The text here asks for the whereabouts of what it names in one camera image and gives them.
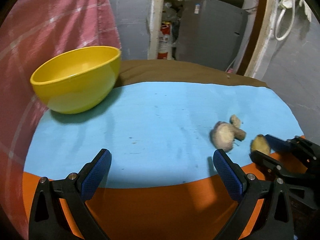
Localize tan food piece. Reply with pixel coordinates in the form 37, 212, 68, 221
250, 134, 271, 155

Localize beige mushroom cap piece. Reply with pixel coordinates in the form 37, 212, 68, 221
210, 121, 236, 152

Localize brown mushroom stem piece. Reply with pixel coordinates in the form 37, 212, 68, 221
233, 127, 246, 141

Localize small beige food scrap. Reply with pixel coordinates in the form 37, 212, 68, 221
229, 114, 242, 128

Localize light blue cloth mat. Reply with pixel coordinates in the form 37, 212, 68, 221
24, 82, 303, 189

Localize yellow plastic bowl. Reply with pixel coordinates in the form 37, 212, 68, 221
30, 46, 121, 114

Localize white rubber gloves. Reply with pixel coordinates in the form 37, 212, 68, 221
277, 0, 313, 23

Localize grey cabinet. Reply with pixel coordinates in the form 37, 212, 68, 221
175, 0, 248, 71

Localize brown table cloth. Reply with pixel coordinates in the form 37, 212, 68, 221
114, 60, 267, 87

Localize pink checked cloth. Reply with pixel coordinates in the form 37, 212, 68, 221
1, 0, 120, 239

